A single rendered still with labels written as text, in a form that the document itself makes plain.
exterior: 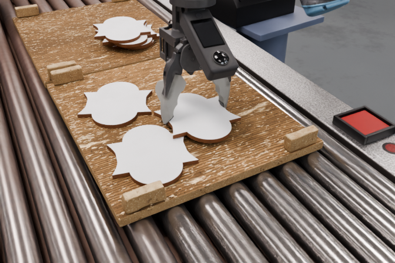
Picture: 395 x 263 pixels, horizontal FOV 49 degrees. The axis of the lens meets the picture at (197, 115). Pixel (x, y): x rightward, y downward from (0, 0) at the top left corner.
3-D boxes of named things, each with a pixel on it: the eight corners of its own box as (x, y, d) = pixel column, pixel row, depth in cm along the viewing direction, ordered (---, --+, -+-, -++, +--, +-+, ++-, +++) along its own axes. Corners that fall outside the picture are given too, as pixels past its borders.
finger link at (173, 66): (176, 97, 71) (198, 49, 69) (181, 101, 70) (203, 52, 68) (153, 90, 68) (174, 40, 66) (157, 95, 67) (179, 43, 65)
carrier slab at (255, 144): (200, 54, 100) (200, 47, 100) (322, 148, 70) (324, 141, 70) (47, 90, 86) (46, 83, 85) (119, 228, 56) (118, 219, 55)
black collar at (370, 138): (362, 112, 81) (365, 104, 80) (395, 133, 75) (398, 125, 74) (331, 122, 78) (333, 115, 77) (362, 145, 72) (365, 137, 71)
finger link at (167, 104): (154, 111, 75) (175, 64, 73) (168, 127, 71) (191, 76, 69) (139, 108, 74) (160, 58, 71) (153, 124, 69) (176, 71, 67)
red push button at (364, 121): (362, 115, 80) (364, 109, 79) (388, 132, 75) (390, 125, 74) (338, 124, 77) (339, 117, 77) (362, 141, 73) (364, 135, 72)
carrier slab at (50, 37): (133, 2, 131) (133, -3, 130) (198, 53, 101) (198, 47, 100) (13, 23, 117) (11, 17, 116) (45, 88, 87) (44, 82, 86)
